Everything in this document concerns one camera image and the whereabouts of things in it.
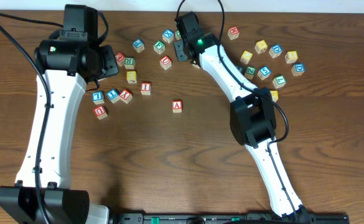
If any blue D block right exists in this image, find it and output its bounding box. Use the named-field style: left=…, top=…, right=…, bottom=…
left=291, top=63, right=306, bottom=76

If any red I block lower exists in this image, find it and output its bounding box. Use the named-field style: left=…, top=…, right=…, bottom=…
left=141, top=82, right=152, bottom=95

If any blue d block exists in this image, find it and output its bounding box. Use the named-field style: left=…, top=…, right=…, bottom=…
left=291, top=63, right=306, bottom=76
left=269, top=44, right=283, bottom=58

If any red A block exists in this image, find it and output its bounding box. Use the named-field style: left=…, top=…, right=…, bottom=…
left=172, top=100, right=182, bottom=113

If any red U block left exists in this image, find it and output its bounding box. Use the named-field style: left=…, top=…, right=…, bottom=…
left=93, top=106, right=108, bottom=119

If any blue P block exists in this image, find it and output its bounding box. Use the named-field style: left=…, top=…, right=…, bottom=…
left=133, top=39, right=144, bottom=53

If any green N block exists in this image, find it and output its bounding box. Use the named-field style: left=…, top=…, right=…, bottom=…
left=175, top=30, right=181, bottom=41

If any blue D block upper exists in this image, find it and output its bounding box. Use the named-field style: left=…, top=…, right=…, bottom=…
left=269, top=44, right=283, bottom=58

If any yellow block left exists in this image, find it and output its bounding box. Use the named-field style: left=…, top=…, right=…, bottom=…
left=126, top=70, right=137, bottom=83

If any blue X block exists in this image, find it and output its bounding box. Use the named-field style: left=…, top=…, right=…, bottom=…
left=162, top=29, right=174, bottom=44

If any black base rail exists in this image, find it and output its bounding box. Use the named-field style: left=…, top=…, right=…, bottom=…
left=108, top=211, right=350, bottom=224

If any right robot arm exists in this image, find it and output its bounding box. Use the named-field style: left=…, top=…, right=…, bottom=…
left=174, top=12, right=304, bottom=222

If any yellow block lower right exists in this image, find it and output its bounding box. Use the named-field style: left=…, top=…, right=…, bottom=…
left=270, top=90, right=279, bottom=102

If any yellow 8 block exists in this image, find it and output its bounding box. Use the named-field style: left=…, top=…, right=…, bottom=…
left=285, top=51, right=298, bottom=64

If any green Z block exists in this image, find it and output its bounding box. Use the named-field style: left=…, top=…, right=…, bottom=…
left=245, top=66, right=256, bottom=80

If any green F block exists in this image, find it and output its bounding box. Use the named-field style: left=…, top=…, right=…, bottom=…
left=153, top=40, right=166, bottom=55

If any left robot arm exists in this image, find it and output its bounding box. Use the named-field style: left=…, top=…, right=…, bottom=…
left=0, top=4, right=119, bottom=223

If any blue L block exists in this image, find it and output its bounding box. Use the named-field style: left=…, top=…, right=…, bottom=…
left=92, top=91, right=105, bottom=105

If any blue 5 block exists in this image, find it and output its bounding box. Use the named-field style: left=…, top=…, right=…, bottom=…
left=257, top=66, right=271, bottom=80

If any green R block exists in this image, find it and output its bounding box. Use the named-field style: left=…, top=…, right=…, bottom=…
left=124, top=57, right=136, bottom=70

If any yellow block upper right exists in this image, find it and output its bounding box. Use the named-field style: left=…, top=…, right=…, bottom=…
left=254, top=40, right=268, bottom=54

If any yellow block right tilted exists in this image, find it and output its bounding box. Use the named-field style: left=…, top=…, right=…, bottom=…
left=240, top=50, right=253, bottom=65

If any red u block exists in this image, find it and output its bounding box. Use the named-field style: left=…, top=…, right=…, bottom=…
left=159, top=55, right=172, bottom=70
left=93, top=106, right=108, bottom=119

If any red U block centre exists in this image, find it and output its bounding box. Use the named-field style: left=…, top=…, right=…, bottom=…
left=159, top=55, right=172, bottom=70

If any red Y block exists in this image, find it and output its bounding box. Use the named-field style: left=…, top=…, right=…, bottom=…
left=119, top=89, right=133, bottom=104

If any blue 2 block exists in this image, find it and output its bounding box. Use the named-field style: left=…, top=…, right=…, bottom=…
left=236, top=65, right=245, bottom=75

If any red W block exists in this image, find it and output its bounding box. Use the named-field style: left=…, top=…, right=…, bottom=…
left=228, top=26, right=240, bottom=40

